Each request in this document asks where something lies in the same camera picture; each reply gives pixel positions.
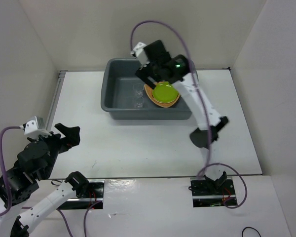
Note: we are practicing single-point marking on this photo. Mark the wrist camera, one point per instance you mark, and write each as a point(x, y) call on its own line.
point(139, 53)
point(35, 127)

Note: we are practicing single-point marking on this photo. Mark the grey plastic bin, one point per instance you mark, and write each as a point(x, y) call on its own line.
point(118, 95)

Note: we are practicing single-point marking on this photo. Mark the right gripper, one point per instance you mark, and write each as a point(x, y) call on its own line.
point(143, 74)

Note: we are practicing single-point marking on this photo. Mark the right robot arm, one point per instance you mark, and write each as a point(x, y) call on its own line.
point(209, 121)

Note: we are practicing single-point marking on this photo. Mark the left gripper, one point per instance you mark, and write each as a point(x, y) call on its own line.
point(73, 137)

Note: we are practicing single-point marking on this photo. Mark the clear plastic cup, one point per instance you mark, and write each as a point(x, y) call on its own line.
point(138, 102)
point(138, 89)

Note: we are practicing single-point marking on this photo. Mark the orange woven triangular basket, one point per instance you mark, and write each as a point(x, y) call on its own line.
point(148, 91)

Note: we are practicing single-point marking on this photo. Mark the green plastic plate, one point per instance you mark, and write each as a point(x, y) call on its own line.
point(164, 92)

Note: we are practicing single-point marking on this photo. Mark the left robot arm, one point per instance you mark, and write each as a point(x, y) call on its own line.
point(33, 164)

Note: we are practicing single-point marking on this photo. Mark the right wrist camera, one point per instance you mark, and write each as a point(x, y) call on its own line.
point(139, 53)

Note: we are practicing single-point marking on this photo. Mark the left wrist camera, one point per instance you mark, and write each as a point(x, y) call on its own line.
point(35, 127)

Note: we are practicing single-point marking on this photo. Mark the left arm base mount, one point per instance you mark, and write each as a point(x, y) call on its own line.
point(94, 193)

